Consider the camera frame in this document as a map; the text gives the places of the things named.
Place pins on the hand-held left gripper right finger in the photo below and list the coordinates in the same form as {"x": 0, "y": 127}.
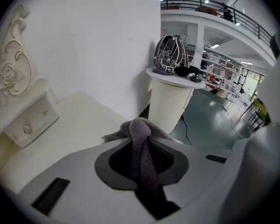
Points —
{"x": 200, "y": 183}

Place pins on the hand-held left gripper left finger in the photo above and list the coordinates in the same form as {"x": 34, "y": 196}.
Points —
{"x": 84, "y": 171}

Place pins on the grey cloth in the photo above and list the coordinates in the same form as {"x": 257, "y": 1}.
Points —
{"x": 142, "y": 153}

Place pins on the cream raised drawer shelf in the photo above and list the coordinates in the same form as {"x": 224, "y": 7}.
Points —
{"x": 35, "y": 125}

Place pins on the metal drawer knob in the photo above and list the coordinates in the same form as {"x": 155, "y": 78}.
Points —
{"x": 27, "y": 129}
{"x": 45, "y": 112}

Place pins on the round white side table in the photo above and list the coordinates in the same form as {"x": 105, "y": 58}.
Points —
{"x": 168, "y": 106}

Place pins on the yellow table black legs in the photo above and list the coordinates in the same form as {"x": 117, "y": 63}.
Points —
{"x": 261, "y": 106}

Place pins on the small black box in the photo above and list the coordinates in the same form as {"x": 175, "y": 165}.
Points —
{"x": 195, "y": 79}

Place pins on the black soft pouch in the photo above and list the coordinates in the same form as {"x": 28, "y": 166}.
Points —
{"x": 185, "y": 71}

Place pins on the small black white patterned block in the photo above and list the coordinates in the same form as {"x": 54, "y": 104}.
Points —
{"x": 167, "y": 69}

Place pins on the crumpled purple grey fabric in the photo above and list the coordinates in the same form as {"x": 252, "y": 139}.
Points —
{"x": 157, "y": 71}

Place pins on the white storage shelves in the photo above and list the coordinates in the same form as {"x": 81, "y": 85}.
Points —
{"x": 221, "y": 64}

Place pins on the black mezzanine railing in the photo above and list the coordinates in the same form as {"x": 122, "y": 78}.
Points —
{"x": 167, "y": 3}

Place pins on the oval mirror white carved frame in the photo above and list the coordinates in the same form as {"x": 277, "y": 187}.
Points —
{"x": 11, "y": 73}

